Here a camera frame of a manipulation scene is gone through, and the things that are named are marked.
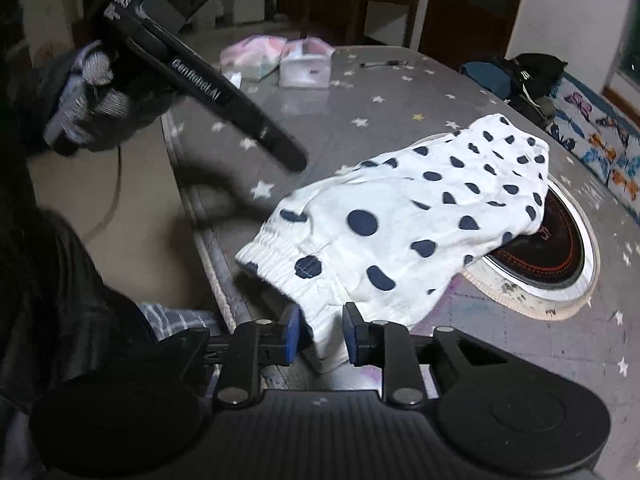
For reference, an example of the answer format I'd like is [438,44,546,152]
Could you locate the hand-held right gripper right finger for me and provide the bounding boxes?
[342,303,505,407]

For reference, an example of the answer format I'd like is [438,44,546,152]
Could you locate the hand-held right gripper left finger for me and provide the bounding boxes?
[161,303,302,409]

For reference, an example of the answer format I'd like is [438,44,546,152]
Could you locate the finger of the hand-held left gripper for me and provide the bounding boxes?
[249,109,308,174]

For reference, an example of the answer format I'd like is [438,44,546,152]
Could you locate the white polka dot shorts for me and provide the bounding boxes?
[234,113,551,375]

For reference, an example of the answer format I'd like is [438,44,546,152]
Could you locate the person's left hand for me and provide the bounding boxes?
[43,41,177,155]

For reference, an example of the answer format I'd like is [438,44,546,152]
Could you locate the grey star tablecloth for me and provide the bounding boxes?
[160,45,640,480]

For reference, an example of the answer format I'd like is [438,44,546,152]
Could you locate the white plastic box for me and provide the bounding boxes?
[278,37,336,89]

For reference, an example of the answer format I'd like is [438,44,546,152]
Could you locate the pink plastic bag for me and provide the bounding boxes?
[219,35,287,81]

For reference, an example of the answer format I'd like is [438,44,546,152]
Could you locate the person's plaid shirt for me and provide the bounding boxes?
[137,302,224,347]

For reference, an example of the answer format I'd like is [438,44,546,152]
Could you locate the blue bag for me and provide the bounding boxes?
[459,61,517,97]

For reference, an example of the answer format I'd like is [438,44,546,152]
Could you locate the round induction cooker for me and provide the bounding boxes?
[460,175,601,322]

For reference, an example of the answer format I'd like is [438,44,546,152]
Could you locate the dark wooden door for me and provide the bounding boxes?
[419,0,532,69]

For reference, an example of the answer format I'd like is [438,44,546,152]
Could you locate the person's dark jacket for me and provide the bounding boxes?
[0,207,157,480]

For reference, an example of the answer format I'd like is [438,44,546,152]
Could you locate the black bag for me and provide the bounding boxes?
[500,52,569,128]

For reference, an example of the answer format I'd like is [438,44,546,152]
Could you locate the butterfly printed cushion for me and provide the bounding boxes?
[546,74,640,202]

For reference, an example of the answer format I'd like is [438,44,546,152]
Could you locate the thin dark cable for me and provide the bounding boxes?
[84,144,124,242]

